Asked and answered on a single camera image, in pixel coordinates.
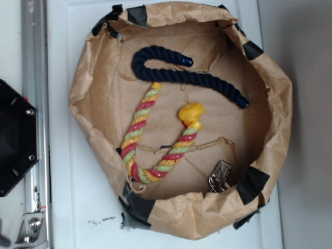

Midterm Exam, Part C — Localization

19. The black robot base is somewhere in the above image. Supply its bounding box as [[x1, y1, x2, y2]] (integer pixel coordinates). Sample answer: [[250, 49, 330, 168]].
[[1, 80, 38, 197]]

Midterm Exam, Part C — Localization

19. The brown paper bag bin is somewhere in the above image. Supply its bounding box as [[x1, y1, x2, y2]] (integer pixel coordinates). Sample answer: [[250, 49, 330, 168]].
[[69, 2, 293, 240]]

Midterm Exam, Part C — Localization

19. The yellow rubber duck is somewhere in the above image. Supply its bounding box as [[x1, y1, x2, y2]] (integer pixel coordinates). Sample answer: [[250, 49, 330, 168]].
[[178, 102, 205, 127]]

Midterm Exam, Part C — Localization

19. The red yellow green rope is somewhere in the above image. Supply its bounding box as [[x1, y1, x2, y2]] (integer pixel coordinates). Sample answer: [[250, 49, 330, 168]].
[[120, 81, 203, 184]]

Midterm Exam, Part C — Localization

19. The navy blue rope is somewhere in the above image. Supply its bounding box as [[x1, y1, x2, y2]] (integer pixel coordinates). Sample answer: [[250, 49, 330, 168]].
[[131, 45, 250, 109]]

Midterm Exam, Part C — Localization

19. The aluminium rail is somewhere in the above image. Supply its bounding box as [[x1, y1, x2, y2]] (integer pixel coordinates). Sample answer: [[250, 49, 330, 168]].
[[21, 1, 53, 248]]

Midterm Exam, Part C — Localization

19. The metal corner bracket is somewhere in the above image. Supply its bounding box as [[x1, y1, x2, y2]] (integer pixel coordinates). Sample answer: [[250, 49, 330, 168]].
[[14, 212, 47, 248]]

